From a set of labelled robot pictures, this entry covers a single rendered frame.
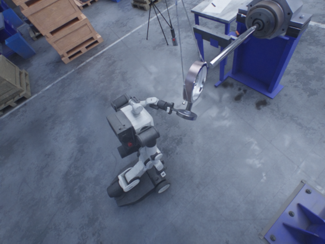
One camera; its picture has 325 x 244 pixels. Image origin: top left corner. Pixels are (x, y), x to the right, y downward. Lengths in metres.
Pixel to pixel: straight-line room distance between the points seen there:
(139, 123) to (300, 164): 1.94
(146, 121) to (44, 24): 4.12
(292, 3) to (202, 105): 1.58
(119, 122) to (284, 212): 1.87
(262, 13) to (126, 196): 2.52
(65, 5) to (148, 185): 4.28
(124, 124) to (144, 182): 1.14
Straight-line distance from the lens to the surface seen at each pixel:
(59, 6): 4.95
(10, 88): 5.08
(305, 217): 2.33
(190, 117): 1.45
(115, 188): 2.15
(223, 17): 2.77
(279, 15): 2.12
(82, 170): 2.95
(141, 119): 1.24
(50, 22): 4.98
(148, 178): 2.19
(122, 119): 1.27
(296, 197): 2.33
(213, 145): 2.35
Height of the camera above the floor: 2.20
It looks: 53 degrees down
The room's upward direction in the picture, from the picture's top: 22 degrees counter-clockwise
